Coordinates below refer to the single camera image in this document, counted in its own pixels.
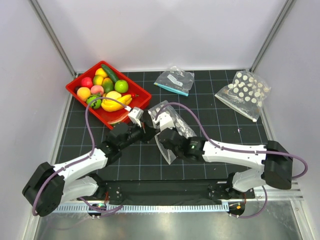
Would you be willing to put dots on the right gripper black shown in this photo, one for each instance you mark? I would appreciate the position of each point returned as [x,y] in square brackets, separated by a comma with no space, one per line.
[174,129]

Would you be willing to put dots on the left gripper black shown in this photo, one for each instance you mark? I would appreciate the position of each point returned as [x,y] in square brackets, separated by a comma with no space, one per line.
[146,132]

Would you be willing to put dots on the polka dot zip bag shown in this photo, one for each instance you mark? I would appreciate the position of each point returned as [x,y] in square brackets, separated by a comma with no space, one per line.
[182,127]
[245,94]

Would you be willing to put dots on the yellow banana bunch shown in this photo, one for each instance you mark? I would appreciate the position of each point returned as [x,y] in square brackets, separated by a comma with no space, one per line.
[114,104]

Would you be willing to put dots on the small striped watermelon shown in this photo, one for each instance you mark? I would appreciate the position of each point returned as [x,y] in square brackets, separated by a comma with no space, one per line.
[94,101]

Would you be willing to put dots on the yellow orange round fruit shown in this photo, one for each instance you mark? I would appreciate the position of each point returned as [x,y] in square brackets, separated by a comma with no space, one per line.
[112,95]

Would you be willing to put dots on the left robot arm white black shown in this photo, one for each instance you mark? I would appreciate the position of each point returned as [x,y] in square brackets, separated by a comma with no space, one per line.
[52,185]

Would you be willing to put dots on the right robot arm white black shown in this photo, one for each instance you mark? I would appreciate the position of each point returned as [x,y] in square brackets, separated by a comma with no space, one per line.
[264,168]

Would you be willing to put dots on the blue zipper clear bag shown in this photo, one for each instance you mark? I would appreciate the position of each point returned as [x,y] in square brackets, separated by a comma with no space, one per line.
[176,80]

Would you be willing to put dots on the red plastic tray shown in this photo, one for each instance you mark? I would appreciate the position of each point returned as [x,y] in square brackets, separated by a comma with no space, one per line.
[142,101]

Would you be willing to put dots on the black grid mat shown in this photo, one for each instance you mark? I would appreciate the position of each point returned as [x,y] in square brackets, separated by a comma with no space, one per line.
[206,115]

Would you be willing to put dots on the watermelon slice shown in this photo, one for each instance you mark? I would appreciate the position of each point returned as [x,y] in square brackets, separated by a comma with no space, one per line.
[121,119]

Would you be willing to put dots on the green apple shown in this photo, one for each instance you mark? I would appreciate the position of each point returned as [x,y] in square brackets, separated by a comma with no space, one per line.
[121,86]

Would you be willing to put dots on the green red mango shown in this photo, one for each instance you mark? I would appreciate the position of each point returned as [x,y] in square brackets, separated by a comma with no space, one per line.
[107,85]

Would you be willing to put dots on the pink peach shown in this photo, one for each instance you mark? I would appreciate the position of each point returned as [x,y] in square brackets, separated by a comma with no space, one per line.
[97,90]

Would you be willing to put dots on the green cucumber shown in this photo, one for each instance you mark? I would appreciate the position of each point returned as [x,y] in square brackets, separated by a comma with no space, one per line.
[111,74]

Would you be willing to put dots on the orange peach fruit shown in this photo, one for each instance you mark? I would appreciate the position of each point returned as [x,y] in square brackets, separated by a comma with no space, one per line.
[83,93]

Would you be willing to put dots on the yellow red mango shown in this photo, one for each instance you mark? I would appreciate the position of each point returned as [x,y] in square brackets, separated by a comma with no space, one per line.
[101,72]

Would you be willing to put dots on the red apple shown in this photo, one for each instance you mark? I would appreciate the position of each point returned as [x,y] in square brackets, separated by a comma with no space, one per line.
[86,82]

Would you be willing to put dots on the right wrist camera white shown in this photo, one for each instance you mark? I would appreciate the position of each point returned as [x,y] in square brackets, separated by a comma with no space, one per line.
[163,121]

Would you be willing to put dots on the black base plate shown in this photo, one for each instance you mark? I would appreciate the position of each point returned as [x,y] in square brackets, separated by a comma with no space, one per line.
[192,192]

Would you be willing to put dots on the slotted cable duct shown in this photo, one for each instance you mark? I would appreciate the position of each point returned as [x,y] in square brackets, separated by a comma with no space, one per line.
[81,207]

